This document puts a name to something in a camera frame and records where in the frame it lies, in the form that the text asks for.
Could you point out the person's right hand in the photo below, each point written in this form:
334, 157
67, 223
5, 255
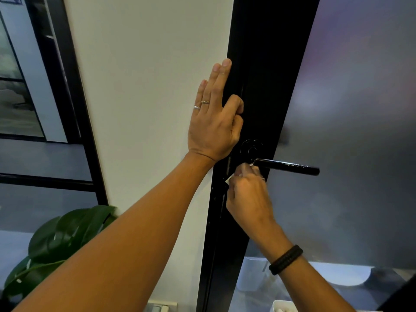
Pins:
250, 201

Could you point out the person's left hand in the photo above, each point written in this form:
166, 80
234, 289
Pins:
211, 129

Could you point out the person's left little finger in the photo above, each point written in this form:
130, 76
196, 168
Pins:
200, 95

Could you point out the person's left middle finger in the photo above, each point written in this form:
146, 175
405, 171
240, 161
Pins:
221, 81

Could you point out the person's right fingers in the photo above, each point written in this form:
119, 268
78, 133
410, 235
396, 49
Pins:
243, 178

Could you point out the person's left thumb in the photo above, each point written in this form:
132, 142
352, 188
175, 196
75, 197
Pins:
237, 126

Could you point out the small white wipe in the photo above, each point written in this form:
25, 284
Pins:
229, 179

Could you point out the person's left forearm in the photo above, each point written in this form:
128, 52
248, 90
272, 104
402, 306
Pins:
130, 243

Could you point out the person's right forearm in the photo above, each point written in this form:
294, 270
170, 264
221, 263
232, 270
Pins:
302, 282

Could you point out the white plastic bin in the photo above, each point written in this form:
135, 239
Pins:
252, 274

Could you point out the black frosted glass door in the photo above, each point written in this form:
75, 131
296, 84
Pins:
341, 126

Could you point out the white open box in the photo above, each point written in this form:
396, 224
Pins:
281, 307

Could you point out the white round basin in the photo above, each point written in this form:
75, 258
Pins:
338, 274

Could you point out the black framed glass partition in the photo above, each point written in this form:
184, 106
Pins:
48, 94

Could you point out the green leafy plant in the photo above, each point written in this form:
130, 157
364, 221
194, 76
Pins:
55, 240

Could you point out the white wall socket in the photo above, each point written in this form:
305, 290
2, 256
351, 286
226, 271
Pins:
161, 307

